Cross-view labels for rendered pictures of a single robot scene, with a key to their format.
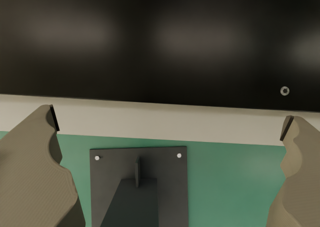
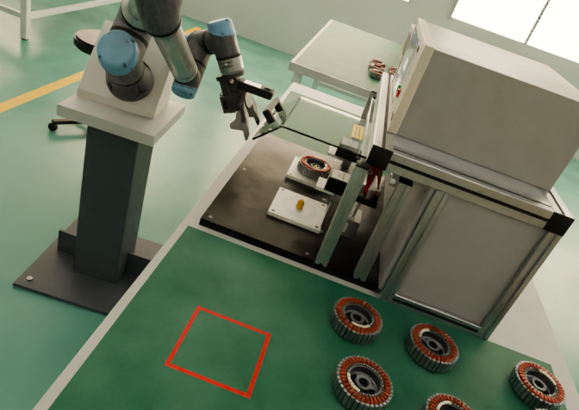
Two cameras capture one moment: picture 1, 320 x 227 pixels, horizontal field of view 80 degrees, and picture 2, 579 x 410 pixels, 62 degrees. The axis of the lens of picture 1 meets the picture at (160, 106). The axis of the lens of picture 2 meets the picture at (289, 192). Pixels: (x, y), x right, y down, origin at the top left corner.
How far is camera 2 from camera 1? 154 cm
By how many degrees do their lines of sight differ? 63
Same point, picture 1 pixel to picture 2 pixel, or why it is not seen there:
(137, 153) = not seen: hidden behind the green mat
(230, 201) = (27, 345)
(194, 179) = (88, 318)
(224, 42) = (263, 165)
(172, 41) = (266, 159)
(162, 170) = (121, 291)
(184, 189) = (84, 301)
